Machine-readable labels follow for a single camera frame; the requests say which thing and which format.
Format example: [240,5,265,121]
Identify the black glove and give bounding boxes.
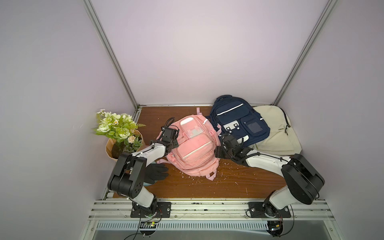
[144,164,169,186]

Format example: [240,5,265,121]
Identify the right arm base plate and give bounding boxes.
[246,202,291,219]

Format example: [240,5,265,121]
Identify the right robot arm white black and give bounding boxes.
[215,134,325,216]

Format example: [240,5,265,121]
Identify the artificial green flower bouquet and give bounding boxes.
[94,109,146,153]

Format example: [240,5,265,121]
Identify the cream canvas backpack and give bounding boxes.
[252,106,302,156]

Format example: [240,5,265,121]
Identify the pink backpack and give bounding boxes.
[157,108,221,181]

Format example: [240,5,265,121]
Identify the brown paper flower pot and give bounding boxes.
[106,130,146,162]

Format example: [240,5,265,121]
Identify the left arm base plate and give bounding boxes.
[130,202,172,218]

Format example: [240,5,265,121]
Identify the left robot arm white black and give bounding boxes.
[108,126,180,215]

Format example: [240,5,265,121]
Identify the navy blue backpack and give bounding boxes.
[208,95,271,147]

